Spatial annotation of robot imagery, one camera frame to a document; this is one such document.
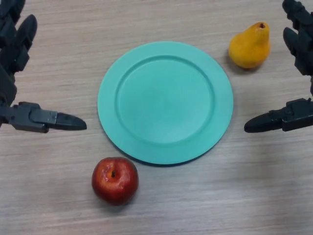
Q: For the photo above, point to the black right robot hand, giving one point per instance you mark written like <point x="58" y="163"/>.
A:
<point x="303" y="49"/>

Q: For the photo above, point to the red apple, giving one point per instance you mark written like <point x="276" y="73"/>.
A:
<point x="115" y="186"/>

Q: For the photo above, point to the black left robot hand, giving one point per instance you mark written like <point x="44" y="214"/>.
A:
<point x="9" y="56"/>

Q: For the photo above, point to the yellow pear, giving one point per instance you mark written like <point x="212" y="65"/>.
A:
<point x="250" y="49"/>

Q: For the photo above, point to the green round plate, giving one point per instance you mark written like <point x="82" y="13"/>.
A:
<point x="165" y="105"/>

